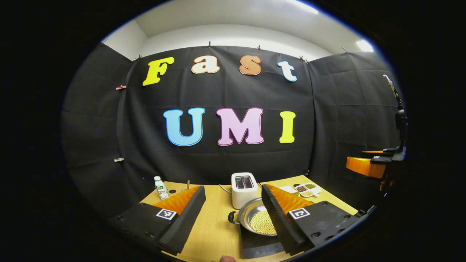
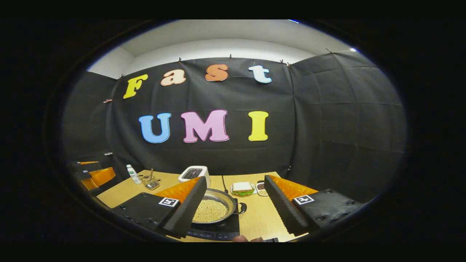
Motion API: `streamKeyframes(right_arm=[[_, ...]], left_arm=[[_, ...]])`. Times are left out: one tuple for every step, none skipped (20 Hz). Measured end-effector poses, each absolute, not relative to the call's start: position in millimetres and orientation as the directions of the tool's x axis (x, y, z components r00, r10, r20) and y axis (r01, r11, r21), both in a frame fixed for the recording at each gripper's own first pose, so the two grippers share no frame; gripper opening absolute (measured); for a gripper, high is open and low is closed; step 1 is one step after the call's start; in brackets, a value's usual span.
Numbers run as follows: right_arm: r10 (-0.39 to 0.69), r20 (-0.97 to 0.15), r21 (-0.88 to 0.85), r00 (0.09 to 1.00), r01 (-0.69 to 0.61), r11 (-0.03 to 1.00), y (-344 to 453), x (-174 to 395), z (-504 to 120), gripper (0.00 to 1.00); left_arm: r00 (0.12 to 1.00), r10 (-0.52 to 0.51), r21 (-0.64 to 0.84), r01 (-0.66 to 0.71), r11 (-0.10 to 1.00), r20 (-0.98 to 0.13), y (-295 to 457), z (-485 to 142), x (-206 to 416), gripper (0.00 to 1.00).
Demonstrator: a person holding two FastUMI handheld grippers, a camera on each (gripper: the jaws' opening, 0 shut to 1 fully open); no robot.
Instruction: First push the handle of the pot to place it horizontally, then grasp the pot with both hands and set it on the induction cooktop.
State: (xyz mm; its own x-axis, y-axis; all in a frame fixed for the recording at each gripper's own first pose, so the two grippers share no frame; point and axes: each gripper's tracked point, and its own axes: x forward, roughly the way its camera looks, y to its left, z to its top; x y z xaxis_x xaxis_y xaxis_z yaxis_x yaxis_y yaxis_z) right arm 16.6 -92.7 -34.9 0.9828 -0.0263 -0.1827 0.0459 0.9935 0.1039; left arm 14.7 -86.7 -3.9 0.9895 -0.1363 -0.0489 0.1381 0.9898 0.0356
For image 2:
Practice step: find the black induction cooktop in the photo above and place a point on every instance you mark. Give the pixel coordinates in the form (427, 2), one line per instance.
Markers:
(229, 227)

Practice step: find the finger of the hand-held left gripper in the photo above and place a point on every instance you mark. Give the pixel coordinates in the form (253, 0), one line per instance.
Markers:
(87, 166)
(83, 174)

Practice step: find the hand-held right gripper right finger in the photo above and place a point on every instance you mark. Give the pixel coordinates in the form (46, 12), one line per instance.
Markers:
(282, 207)

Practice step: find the wooden stick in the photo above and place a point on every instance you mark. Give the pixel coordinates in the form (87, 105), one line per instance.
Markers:
(151, 173)

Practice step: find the clear glass utensil holder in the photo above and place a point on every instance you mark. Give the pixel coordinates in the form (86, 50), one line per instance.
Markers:
(151, 183)

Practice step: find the clear sandwich plate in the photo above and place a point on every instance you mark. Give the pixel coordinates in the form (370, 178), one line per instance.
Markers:
(233, 192)

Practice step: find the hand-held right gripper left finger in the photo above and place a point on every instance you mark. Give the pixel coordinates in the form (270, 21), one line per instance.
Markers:
(185, 213)

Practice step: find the small snack dish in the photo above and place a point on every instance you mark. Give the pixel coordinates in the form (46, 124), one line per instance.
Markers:
(261, 190)

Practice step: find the white drink bottle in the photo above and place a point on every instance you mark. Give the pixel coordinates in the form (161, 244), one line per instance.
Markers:
(133, 176)

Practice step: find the pile of yellow soybeans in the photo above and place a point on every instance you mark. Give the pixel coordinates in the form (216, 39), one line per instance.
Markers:
(211, 211)

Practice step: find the white toaster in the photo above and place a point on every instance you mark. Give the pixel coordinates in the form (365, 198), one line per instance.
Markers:
(205, 174)

